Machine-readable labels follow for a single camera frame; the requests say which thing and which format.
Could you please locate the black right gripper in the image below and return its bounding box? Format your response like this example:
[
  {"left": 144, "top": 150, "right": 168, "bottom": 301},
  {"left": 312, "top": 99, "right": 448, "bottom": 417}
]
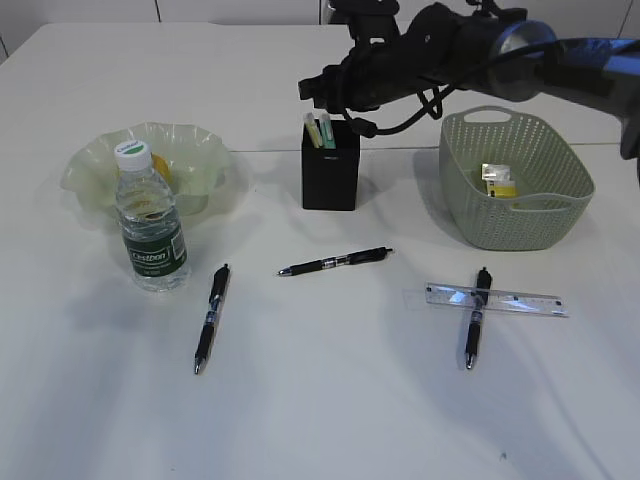
[{"left": 298, "top": 15, "right": 425, "bottom": 113}]

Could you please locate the yellow-green utility knife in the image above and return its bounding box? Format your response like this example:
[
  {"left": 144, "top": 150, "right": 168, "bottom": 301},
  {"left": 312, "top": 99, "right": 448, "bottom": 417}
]
[{"left": 303, "top": 112, "right": 323, "bottom": 149}]

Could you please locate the mint green utility knife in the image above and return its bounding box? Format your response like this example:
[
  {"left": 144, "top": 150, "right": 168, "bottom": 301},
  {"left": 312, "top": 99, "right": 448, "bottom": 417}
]
[{"left": 319, "top": 113, "right": 336, "bottom": 149}]

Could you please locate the yellow packaging waste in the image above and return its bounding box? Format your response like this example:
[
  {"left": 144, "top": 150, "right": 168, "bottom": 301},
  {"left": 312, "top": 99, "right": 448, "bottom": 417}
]
[{"left": 481, "top": 163, "right": 517, "bottom": 198}]

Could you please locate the yellow pear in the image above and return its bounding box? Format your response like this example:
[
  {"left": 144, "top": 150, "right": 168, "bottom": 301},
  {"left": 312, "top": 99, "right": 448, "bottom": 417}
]
[{"left": 151, "top": 153, "right": 172, "bottom": 184}]

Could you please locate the clear plastic ruler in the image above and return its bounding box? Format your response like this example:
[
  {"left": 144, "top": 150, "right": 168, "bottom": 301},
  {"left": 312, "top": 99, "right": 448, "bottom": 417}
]
[{"left": 425, "top": 283, "right": 569, "bottom": 317}]

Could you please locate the clear water bottle green label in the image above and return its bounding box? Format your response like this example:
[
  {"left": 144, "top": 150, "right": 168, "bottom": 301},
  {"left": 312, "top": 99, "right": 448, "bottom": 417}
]
[{"left": 114, "top": 139, "right": 190, "bottom": 292}]

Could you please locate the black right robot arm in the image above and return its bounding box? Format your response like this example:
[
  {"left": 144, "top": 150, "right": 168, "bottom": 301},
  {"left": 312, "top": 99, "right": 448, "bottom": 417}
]
[{"left": 298, "top": 1, "right": 639, "bottom": 160}]

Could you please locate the black square pen holder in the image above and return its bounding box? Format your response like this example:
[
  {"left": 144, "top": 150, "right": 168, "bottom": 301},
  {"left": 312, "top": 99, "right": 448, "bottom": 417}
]
[{"left": 301, "top": 119, "right": 360, "bottom": 211}]

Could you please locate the green woven plastic basket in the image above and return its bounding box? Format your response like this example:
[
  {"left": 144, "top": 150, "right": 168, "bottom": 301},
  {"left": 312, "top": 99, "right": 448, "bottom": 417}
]
[{"left": 439, "top": 106, "right": 595, "bottom": 251}]

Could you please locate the black gel pen middle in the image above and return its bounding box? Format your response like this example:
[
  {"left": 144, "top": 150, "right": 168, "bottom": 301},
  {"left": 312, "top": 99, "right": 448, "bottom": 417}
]
[{"left": 277, "top": 246, "right": 394, "bottom": 277}]

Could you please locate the translucent green ruffled plate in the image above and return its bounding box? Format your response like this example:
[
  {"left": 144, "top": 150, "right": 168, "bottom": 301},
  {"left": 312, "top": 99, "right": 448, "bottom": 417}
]
[{"left": 60, "top": 122, "right": 246, "bottom": 217}]

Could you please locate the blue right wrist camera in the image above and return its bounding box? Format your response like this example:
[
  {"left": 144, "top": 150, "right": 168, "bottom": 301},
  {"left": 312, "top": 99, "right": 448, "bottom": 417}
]
[{"left": 320, "top": 0, "right": 400, "bottom": 24}]

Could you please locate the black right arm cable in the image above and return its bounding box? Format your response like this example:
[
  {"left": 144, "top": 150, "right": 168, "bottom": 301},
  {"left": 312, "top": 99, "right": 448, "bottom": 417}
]
[{"left": 344, "top": 0, "right": 640, "bottom": 139}]

